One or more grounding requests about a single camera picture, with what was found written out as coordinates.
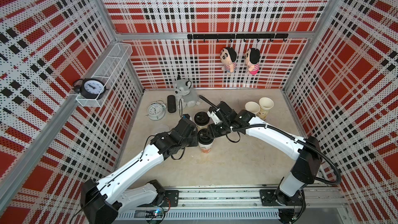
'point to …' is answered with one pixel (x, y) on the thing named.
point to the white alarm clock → (156, 110)
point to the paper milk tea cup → (199, 127)
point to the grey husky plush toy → (185, 95)
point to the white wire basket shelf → (109, 72)
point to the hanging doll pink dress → (252, 57)
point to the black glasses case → (171, 106)
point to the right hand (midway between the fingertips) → (212, 133)
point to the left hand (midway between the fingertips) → (197, 137)
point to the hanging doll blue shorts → (228, 56)
